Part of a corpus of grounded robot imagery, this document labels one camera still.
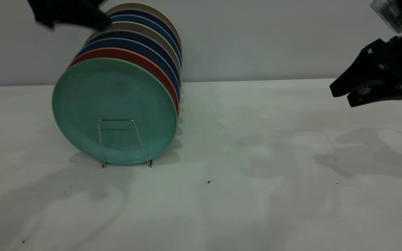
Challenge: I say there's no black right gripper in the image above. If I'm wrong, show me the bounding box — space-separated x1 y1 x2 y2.
329 32 402 108

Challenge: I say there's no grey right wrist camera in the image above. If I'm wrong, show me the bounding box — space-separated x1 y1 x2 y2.
370 0 402 34

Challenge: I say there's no dark purple round plate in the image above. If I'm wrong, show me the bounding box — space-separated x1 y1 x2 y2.
107 9 182 53
84 30 181 83

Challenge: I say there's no navy blue round plate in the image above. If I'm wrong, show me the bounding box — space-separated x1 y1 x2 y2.
75 38 181 100

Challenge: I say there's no pink round plate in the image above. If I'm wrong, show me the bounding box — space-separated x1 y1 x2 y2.
68 48 180 116

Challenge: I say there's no green round plate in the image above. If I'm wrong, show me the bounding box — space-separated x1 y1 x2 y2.
52 58 178 166

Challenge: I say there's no beige round plate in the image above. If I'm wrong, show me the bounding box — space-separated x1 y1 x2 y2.
86 22 182 74
105 3 182 46

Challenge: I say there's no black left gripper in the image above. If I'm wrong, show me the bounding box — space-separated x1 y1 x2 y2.
27 0 113 31

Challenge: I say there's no metal wire plate rack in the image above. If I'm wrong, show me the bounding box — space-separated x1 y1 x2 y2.
97 119 153 168

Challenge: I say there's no teal blue round plate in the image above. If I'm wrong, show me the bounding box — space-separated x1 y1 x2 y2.
110 15 182 64

